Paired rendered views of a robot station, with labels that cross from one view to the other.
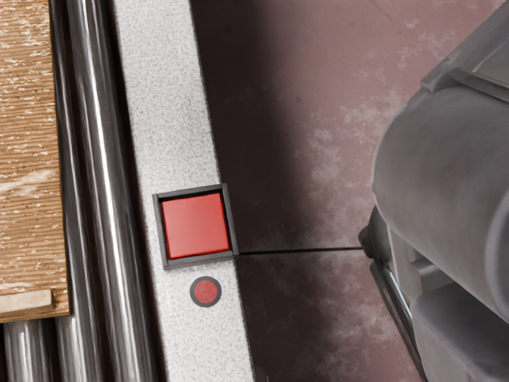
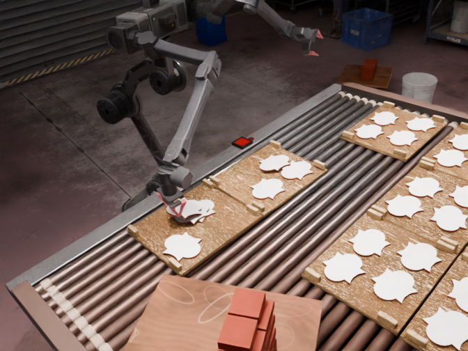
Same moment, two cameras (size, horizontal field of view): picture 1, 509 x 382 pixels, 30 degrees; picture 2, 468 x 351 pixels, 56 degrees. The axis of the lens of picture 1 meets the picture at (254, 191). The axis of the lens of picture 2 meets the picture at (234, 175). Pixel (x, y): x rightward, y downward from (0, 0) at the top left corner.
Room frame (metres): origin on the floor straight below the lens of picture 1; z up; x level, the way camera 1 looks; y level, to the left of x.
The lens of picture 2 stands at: (1.13, 1.77, 2.09)
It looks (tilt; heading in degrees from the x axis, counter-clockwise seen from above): 35 degrees down; 245
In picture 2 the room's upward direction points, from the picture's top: 6 degrees counter-clockwise
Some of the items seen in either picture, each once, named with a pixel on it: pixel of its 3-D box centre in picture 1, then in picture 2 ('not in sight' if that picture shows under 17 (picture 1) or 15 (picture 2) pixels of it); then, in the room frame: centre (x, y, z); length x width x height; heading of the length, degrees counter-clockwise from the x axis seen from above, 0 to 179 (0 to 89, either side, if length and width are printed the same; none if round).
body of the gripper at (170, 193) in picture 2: not in sight; (168, 187); (0.79, 0.44, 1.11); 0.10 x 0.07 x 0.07; 98
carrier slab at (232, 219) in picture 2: not in sight; (194, 223); (0.73, 0.48, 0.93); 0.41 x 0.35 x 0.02; 16
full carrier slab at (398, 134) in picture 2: not in sight; (393, 128); (-0.40, 0.41, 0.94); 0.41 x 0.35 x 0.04; 17
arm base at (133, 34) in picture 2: not in sight; (138, 40); (0.60, -0.25, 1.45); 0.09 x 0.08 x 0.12; 30
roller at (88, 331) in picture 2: not in sight; (278, 191); (0.32, 0.47, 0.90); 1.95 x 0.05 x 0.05; 17
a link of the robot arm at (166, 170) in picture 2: not in sight; (167, 175); (0.78, 0.45, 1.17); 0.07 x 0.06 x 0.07; 119
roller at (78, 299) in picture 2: not in sight; (252, 179); (0.37, 0.32, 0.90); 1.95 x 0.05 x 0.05; 17
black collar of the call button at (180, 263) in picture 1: (195, 226); (242, 143); (0.27, 0.05, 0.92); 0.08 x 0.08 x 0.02; 17
